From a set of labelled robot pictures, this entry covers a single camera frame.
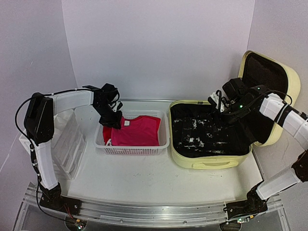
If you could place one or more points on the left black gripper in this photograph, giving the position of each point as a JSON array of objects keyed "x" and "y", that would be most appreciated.
[{"x": 114, "y": 123}]

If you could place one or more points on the red Kungfu print t-shirt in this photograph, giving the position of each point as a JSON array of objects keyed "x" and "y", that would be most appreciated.
[{"x": 107, "y": 134}]

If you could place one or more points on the magenta t-shirt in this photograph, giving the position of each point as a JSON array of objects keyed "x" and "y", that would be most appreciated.
[{"x": 137, "y": 132}]

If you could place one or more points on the white plastic drawer organizer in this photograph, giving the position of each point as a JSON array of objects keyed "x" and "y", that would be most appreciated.
[{"x": 67, "y": 145}]

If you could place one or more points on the pale yellow hard-shell suitcase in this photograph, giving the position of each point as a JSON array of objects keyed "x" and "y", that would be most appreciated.
[{"x": 259, "y": 75}]

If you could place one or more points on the white perforated plastic basket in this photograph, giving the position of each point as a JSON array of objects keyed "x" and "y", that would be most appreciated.
[{"x": 143, "y": 132}]

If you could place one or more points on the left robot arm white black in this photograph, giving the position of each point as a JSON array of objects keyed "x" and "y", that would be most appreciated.
[{"x": 39, "y": 121}]

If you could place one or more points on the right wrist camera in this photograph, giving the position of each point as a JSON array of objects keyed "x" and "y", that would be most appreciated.
[{"x": 218, "y": 101}]

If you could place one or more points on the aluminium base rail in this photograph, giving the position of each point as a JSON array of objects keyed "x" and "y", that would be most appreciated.
[{"x": 175, "y": 216}]

